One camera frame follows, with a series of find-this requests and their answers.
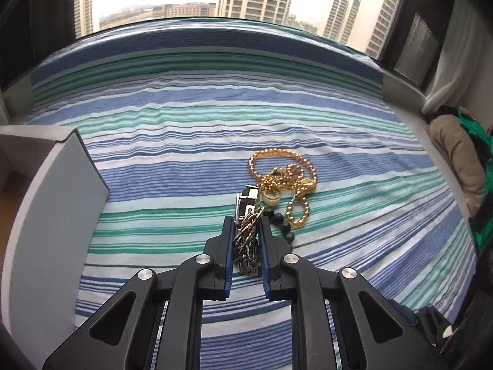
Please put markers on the twisted silver bangle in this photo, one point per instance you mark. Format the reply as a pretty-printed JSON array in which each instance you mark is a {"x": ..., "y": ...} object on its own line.
[{"x": 246, "y": 245}]

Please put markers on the white cardboard box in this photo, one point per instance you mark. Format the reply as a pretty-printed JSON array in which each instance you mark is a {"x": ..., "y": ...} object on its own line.
[{"x": 52, "y": 228}]

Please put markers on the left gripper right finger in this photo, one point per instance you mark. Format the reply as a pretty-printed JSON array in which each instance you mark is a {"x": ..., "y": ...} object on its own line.
[{"x": 278, "y": 284}]

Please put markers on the beige and green clothes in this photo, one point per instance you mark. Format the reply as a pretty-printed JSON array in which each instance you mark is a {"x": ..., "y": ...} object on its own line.
[{"x": 467, "y": 148}]

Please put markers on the silver watch buckle piece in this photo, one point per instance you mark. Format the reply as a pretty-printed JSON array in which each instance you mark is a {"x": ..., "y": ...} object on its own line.
[{"x": 247, "y": 202}]

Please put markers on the striped blue green bedsheet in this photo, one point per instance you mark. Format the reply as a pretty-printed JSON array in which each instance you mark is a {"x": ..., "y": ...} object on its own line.
[{"x": 178, "y": 117}]

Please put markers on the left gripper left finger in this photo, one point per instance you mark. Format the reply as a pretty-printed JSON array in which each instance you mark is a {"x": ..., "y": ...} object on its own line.
[{"x": 214, "y": 283}]

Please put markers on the white curtain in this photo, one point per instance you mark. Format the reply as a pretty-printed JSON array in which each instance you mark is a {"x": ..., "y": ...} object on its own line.
[{"x": 459, "y": 58}]

